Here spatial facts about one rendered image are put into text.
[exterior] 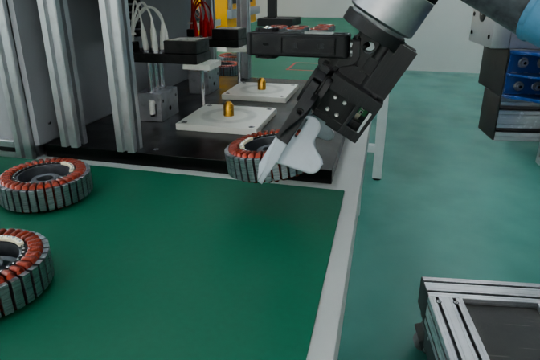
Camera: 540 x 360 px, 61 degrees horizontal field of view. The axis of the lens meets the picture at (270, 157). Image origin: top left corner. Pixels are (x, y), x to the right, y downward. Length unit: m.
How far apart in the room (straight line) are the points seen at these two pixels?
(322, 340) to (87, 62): 0.68
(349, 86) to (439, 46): 5.71
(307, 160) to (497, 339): 0.91
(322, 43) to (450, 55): 5.74
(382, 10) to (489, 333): 1.00
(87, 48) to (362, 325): 1.15
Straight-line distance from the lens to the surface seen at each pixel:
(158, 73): 0.93
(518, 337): 1.35
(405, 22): 0.48
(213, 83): 1.13
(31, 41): 0.81
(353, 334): 1.54
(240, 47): 1.07
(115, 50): 0.71
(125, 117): 0.72
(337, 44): 0.50
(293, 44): 0.50
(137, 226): 0.56
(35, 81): 0.81
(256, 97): 1.03
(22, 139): 0.84
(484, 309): 1.40
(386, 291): 1.73
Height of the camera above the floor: 1.01
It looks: 21 degrees down
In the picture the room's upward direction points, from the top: straight up
